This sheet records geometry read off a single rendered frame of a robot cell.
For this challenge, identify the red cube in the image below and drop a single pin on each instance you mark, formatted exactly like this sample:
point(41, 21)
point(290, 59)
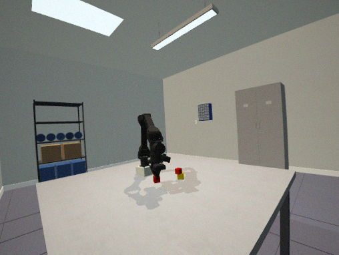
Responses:
point(155, 180)
point(178, 171)

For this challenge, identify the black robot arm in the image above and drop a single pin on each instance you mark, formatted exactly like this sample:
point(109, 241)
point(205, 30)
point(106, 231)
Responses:
point(154, 136)

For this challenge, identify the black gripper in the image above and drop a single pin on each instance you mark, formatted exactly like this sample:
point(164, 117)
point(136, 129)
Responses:
point(155, 164)

